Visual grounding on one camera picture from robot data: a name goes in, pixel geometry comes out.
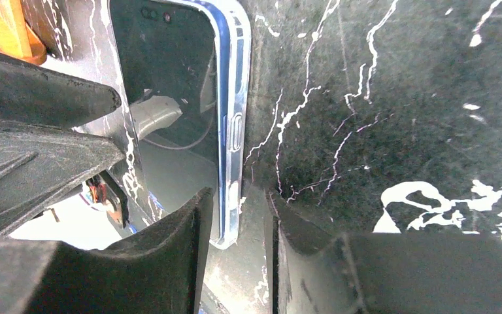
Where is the blue smartphone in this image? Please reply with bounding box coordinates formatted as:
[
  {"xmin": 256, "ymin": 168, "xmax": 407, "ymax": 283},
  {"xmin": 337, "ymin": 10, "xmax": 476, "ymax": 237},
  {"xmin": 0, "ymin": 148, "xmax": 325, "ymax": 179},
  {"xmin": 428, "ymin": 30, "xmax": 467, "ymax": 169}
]
[{"xmin": 110, "ymin": 1, "xmax": 229, "ymax": 242}]

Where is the clear phone case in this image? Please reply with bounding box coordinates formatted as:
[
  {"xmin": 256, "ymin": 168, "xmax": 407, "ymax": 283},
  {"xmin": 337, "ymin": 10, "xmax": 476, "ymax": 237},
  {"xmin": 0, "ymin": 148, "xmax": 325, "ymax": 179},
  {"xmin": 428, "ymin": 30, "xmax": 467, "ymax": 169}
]
[{"xmin": 86, "ymin": 0, "xmax": 253, "ymax": 251}]

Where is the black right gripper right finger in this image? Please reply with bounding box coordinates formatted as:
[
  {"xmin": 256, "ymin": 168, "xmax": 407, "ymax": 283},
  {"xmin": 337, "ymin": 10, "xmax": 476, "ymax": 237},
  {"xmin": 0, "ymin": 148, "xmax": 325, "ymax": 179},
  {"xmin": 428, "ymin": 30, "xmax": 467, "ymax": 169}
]
[{"xmin": 266, "ymin": 195, "xmax": 502, "ymax": 313}]

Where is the orange wooden shelf rack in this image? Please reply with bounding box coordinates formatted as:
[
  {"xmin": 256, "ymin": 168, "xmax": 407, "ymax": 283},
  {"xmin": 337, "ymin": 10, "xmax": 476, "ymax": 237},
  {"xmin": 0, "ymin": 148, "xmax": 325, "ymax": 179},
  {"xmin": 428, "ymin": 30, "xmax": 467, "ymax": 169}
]
[{"xmin": 0, "ymin": 1, "xmax": 47, "ymax": 65}]

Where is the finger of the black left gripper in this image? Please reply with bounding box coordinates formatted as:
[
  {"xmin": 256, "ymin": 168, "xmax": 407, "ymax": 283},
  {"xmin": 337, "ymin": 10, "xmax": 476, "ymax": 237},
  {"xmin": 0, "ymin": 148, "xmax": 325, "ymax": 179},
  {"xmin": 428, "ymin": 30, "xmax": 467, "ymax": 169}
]
[
  {"xmin": 0, "ymin": 53, "xmax": 122, "ymax": 129},
  {"xmin": 0, "ymin": 120, "xmax": 124, "ymax": 236}
]

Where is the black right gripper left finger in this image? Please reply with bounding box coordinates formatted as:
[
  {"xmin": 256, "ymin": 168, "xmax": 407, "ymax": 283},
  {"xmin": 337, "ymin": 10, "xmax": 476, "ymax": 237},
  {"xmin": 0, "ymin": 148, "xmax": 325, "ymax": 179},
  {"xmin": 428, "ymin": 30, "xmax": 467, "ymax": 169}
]
[{"xmin": 0, "ymin": 188, "xmax": 214, "ymax": 313}]

